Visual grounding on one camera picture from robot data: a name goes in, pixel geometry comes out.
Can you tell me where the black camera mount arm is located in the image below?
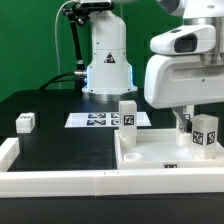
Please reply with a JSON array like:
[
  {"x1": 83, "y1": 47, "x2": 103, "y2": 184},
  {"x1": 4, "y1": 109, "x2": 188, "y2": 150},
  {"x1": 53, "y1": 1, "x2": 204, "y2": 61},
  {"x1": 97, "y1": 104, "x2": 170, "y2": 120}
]
[{"x1": 61, "y1": 1, "x2": 115, "y2": 78}]

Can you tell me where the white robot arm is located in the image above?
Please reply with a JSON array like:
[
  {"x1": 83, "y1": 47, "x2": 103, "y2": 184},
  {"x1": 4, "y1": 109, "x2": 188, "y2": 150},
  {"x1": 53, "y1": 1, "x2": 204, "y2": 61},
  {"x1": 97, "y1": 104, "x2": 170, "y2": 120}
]
[{"x1": 81, "y1": 0, "x2": 224, "y2": 115}]

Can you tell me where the black cable bundle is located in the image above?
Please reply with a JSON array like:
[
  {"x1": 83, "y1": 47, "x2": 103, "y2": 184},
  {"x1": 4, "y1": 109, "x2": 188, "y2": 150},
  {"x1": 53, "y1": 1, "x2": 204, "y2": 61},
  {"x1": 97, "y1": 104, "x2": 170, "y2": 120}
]
[{"x1": 39, "y1": 73, "x2": 88, "y2": 91}]

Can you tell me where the white U-shaped obstacle fence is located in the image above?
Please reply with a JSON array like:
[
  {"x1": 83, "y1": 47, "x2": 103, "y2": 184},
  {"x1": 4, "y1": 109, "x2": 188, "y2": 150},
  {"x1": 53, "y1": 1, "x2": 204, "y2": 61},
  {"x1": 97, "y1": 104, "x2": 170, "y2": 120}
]
[{"x1": 0, "y1": 131, "x2": 224, "y2": 198}]

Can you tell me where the white cable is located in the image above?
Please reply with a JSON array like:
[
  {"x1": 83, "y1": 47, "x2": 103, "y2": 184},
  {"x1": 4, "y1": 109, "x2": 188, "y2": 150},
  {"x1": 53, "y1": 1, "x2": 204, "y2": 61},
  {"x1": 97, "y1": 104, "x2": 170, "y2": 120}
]
[{"x1": 54, "y1": 0, "x2": 81, "y2": 90}]

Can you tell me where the white square table top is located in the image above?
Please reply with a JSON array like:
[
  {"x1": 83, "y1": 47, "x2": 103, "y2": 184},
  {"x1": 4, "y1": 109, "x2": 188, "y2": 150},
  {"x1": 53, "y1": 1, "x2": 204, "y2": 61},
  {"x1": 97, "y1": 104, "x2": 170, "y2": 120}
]
[{"x1": 114, "y1": 129, "x2": 224, "y2": 169}]

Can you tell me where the white marker sheet with tags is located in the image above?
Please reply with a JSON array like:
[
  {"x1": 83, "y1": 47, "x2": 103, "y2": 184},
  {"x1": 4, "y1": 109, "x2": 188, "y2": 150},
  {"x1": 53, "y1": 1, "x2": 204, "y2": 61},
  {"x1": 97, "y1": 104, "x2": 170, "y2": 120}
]
[{"x1": 65, "y1": 112, "x2": 151, "y2": 128}]

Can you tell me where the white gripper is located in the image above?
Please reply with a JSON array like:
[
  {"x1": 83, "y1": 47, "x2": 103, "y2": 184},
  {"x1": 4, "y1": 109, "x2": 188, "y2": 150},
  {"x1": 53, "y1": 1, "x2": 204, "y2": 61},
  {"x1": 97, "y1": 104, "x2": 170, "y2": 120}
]
[{"x1": 144, "y1": 55, "x2": 224, "y2": 133}]

